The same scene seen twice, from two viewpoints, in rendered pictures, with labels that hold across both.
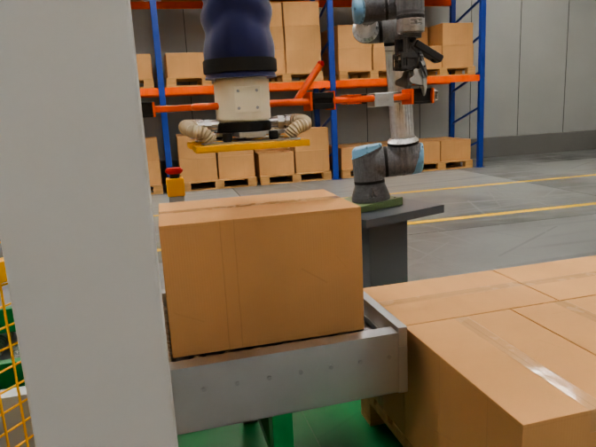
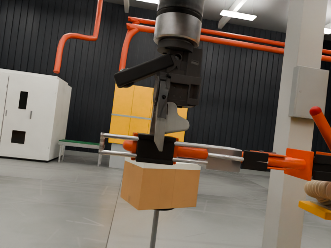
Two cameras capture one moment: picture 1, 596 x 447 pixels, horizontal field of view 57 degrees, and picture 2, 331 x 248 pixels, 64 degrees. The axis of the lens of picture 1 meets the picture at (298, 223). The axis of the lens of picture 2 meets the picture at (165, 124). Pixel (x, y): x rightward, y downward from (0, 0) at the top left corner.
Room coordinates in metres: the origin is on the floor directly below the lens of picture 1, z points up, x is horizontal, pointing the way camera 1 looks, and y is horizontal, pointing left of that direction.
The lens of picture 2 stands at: (2.43, -0.35, 1.31)
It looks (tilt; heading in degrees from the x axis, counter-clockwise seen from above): 1 degrees up; 187
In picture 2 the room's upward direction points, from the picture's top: 7 degrees clockwise
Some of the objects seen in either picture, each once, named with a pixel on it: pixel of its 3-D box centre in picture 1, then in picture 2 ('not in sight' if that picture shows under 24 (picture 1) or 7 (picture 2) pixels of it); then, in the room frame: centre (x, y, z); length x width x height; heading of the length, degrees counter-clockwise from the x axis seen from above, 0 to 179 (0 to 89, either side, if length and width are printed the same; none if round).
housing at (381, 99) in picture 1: (380, 99); (218, 157); (1.88, -0.30, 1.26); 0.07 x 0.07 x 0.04; 16
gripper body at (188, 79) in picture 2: (408, 52); (176, 77); (1.91, -0.40, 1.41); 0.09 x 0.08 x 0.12; 105
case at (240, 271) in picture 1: (256, 263); not in sight; (1.77, 0.14, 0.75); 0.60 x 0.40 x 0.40; 103
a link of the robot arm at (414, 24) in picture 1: (411, 27); (177, 35); (1.91, -0.41, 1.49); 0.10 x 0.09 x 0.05; 15
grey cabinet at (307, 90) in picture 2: not in sight; (308, 93); (0.77, 0.29, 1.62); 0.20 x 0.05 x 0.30; 105
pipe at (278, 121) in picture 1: (244, 126); not in sight; (1.75, 0.15, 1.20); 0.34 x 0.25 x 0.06; 106
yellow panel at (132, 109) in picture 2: not in sight; (147, 129); (-5.68, -1.85, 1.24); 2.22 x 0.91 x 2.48; 103
